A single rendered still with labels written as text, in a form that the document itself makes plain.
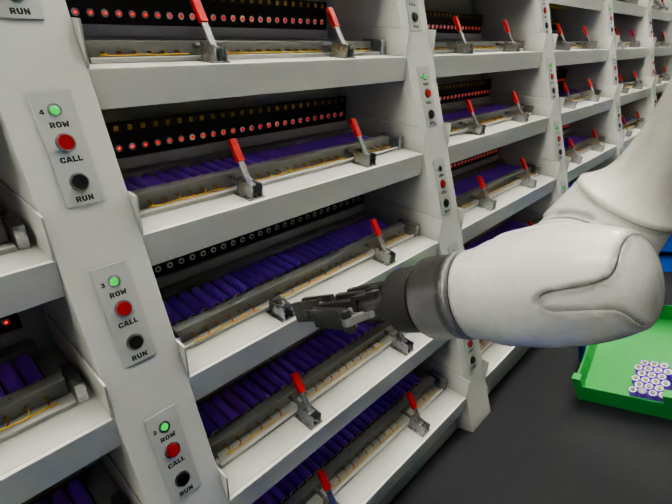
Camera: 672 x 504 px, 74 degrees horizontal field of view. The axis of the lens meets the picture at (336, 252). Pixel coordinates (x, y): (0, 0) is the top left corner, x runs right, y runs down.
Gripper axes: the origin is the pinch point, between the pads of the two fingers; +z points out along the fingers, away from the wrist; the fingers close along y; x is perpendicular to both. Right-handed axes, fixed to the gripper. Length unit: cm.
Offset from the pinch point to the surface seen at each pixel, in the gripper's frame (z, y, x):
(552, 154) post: 6, 113, 6
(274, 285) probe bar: 11.8, 2.3, 3.8
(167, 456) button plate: 7.8, -23.5, -9.7
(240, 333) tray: 9.5, -7.6, -0.3
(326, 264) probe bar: 12.4, 14.9, 3.3
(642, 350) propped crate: -13, 82, -47
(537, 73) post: 4, 113, 31
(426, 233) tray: 9.2, 42.3, 0.7
